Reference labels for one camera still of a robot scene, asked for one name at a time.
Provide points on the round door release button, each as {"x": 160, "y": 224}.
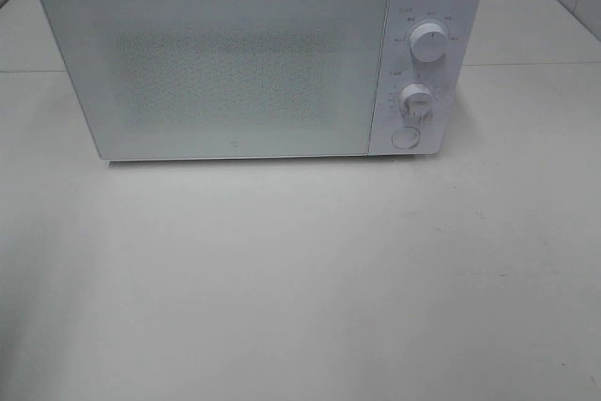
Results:
{"x": 406, "y": 138}

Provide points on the white timer knob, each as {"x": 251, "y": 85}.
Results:
{"x": 415, "y": 100}

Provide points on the white microwave door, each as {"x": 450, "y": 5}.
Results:
{"x": 219, "y": 79}

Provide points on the upper white power knob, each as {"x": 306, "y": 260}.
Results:
{"x": 428, "y": 41}

